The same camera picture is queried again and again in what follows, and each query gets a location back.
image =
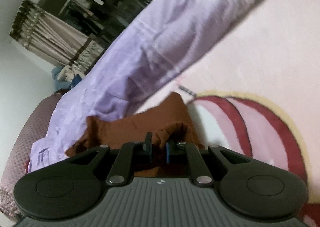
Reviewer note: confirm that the brown garment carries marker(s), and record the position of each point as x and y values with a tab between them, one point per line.
168	121

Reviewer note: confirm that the pink cartoon blanket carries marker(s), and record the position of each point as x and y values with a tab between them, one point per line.
257	91

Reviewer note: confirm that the dark window with hanging clothes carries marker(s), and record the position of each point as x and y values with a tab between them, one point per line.
101	20

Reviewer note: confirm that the left beige curtain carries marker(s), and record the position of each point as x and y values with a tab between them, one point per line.
54	40

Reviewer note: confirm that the purple duvet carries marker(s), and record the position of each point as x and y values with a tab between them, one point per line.
165	39

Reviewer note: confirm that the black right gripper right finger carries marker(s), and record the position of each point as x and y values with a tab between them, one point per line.
170	151

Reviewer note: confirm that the mauve textured pillow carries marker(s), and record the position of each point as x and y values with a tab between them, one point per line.
16	167

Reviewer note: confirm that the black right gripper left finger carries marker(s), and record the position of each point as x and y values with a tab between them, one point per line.
147	144

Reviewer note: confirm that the blue and white clothes pile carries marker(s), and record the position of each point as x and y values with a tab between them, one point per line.
66	78

